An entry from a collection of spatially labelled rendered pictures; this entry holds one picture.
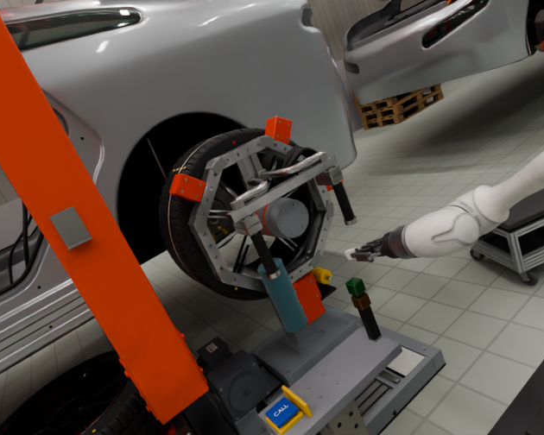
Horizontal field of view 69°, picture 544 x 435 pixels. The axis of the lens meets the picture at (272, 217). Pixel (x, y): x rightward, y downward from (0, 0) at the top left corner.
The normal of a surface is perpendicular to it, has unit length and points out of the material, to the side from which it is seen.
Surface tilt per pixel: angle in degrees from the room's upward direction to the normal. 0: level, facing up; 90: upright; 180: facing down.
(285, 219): 90
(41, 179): 90
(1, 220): 90
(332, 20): 90
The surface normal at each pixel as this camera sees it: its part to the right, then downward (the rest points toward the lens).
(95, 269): 0.50, 0.06
